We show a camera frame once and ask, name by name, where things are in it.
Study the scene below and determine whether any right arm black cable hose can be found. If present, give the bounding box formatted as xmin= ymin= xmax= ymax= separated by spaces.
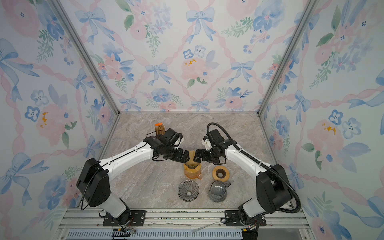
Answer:
xmin=206 ymin=122 xmax=302 ymax=214

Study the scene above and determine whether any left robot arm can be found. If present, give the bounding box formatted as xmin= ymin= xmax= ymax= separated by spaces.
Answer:
xmin=77 ymin=128 xmax=189 ymax=226

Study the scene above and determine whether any aluminium mounting rail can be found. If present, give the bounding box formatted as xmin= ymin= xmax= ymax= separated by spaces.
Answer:
xmin=53 ymin=208 xmax=315 ymax=240

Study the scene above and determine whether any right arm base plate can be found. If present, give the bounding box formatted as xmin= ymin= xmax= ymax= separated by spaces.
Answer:
xmin=221 ymin=210 xmax=267 ymax=227

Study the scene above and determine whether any orange glass carafe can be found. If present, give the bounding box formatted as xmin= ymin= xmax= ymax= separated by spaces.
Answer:
xmin=184 ymin=167 xmax=202 ymax=180

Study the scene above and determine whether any left aluminium corner post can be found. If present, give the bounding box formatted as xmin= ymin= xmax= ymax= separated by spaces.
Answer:
xmin=48 ymin=0 xmax=120 ymax=116

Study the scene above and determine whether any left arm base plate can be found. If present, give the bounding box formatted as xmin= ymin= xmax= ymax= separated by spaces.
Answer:
xmin=103 ymin=210 xmax=146 ymax=228

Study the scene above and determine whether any brown paper coffee filter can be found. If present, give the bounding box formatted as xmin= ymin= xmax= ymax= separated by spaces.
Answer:
xmin=185 ymin=151 xmax=201 ymax=169

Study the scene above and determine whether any right aluminium corner post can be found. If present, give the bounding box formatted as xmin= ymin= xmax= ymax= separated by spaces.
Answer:
xmin=257 ymin=0 xmax=318 ymax=118

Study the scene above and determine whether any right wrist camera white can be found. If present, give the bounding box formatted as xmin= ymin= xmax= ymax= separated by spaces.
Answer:
xmin=202 ymin=136 xmax=212 ymax=151

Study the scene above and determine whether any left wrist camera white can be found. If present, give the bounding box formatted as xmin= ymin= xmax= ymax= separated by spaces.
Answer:
xmin=174 ymin=133 xmax=184 ymax=148

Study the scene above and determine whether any wooden dripper ring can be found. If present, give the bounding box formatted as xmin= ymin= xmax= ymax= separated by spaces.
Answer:
xmin=212 ymin=165 xmax=231 ymax=182

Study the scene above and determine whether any coffee filter pack orange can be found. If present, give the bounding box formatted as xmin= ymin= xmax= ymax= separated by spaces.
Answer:
xmin=155 ymin=123 xmax=166 ymax=136

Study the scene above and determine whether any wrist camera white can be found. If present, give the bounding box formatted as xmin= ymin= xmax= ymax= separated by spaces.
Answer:
xmin=202 ymin=136 xmax=212 ymax=151
xmin=174 ymin=133 xmax=184 ymax=148

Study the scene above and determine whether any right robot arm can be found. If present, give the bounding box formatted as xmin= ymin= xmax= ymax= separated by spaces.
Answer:
xmin=194 ymin=129 xmax=301 ymax=225

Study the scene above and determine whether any aluminium corner post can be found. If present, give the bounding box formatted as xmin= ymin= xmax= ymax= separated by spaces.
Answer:
xmin=48 ymin=0 xmax=120 ymax=116
xmin=257 ymin=0 xmax=318 ymax=118

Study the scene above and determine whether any grey ribbed dripper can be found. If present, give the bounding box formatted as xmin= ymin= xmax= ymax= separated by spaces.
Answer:
xmin=178 ymin=180 xmax=200 ymax=202

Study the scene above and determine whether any grey glass carafe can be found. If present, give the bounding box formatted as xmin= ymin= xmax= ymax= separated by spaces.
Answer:
xmin=208 ymin=181 xmax=231 ymax=203

